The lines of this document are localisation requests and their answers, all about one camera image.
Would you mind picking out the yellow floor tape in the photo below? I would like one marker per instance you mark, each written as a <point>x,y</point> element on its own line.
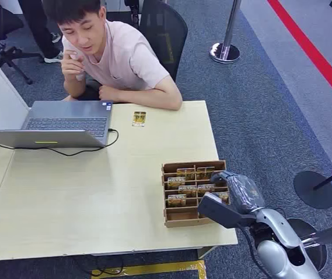
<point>154,268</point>

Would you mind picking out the grey laptop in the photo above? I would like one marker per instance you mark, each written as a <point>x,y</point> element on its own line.
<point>67,123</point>

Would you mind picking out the person's right hand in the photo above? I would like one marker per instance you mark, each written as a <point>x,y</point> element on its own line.
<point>71,65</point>

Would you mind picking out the chrome stanchion post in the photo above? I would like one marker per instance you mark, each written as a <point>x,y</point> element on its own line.
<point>224,52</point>

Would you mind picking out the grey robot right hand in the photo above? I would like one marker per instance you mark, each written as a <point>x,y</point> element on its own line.
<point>244,194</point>

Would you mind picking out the black mesh office chair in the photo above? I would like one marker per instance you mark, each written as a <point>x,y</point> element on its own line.
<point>166,38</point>

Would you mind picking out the person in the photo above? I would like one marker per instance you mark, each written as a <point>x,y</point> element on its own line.
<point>125,57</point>
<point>35,23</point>

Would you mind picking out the person's left hand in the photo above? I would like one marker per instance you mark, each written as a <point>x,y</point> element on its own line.
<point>107,94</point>

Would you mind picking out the black round base stand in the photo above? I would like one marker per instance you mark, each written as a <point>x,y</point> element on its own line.
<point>320,258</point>
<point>314,192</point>

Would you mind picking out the wooden card holder box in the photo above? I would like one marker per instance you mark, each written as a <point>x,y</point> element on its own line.
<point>183,217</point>

